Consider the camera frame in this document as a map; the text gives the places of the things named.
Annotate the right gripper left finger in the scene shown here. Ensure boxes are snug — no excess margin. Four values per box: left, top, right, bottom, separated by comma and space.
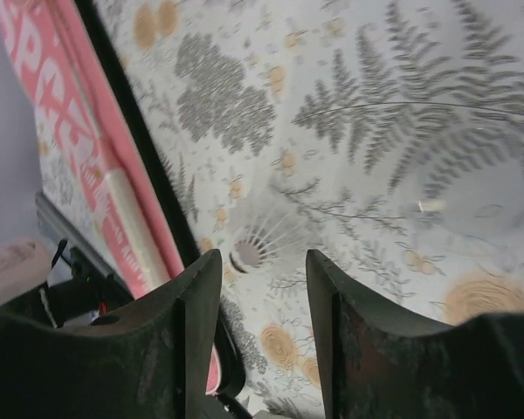
0, 250, 222, 418

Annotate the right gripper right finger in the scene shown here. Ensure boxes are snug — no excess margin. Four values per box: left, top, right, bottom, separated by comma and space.
306, 250, 524, 418

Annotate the shuttlecock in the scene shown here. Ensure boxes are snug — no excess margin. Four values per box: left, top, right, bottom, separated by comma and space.
227, 201, 314, 275

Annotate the left pink badminton racket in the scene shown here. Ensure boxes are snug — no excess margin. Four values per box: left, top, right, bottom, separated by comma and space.
52, 1, 175, 298

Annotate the pink racket cover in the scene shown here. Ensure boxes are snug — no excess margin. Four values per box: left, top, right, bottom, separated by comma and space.
0, 0, 248, 396

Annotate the floral tablecloth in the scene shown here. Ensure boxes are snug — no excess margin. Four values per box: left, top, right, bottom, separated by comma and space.
91, 1, 524, 418

